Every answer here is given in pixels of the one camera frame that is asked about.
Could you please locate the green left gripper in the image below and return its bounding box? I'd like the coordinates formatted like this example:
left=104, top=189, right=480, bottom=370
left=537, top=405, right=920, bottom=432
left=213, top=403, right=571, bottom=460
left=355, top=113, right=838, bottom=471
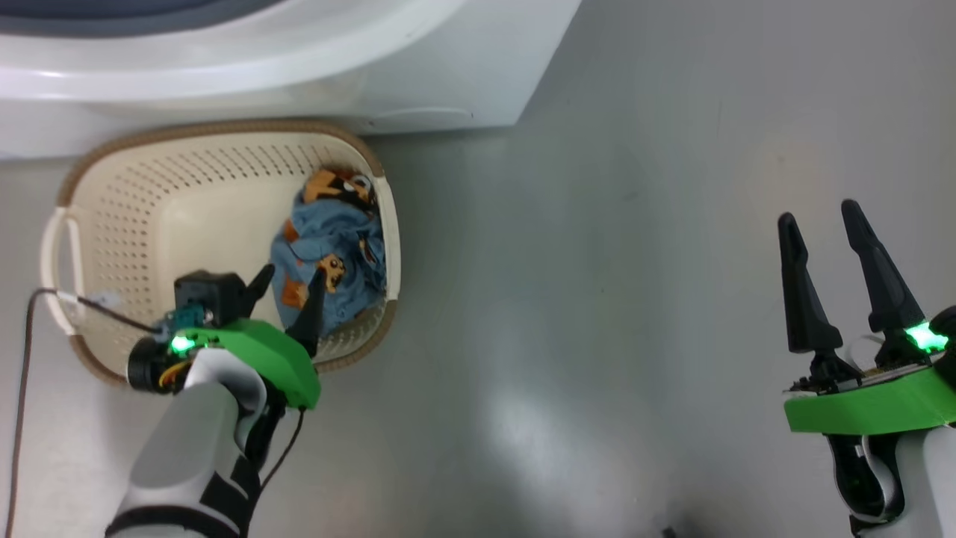
left=127, top=263, right=327, bottom=410

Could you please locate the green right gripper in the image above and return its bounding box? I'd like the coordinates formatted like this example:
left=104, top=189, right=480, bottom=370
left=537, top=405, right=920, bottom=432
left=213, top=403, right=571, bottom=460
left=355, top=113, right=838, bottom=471
left=777, top=199, right=956, bottom=434

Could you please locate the blue bear-print garment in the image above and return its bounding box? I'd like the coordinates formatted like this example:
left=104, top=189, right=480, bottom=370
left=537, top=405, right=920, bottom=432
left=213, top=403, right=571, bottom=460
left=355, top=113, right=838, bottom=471
left=269, top=167, right=388, bottom=338

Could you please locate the cream perforated laundry basket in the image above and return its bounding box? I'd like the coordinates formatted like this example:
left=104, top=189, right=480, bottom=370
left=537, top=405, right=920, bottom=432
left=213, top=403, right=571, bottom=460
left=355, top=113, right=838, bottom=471
left=40, top=118, right=402, bottom=387

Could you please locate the white front-load washing machine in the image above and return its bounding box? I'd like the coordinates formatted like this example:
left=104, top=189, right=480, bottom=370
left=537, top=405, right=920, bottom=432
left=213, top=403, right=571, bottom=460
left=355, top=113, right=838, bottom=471
left=0, top=0, right=583, bottom=159

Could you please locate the teal left cable connector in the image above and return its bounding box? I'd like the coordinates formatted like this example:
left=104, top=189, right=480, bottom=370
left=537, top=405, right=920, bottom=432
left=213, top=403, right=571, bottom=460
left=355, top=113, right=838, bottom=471
left=161, top=305, right=214, bottom=333

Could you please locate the white cable label tag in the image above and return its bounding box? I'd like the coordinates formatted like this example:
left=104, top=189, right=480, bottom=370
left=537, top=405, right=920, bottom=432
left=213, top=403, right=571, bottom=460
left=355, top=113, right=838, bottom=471
left=58, top=290, right=120, bottom=307

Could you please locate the thin black left cable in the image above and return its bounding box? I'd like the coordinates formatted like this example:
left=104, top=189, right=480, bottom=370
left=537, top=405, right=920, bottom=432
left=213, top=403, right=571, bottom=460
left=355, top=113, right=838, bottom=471
left=4, top=288, right=161, bottom=538

